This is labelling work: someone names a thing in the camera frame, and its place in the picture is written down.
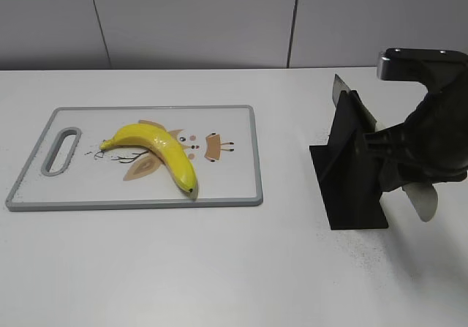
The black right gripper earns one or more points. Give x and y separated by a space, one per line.
434 135

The black knife stand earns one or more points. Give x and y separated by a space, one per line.
346 173

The white-handled kitchen knife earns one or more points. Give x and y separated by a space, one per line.
423 197

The grey-rimmed white cutting board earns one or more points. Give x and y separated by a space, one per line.
67 171

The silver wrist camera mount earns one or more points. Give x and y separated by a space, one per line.
382 66

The yellow plastic banana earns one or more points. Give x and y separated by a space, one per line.
161 143

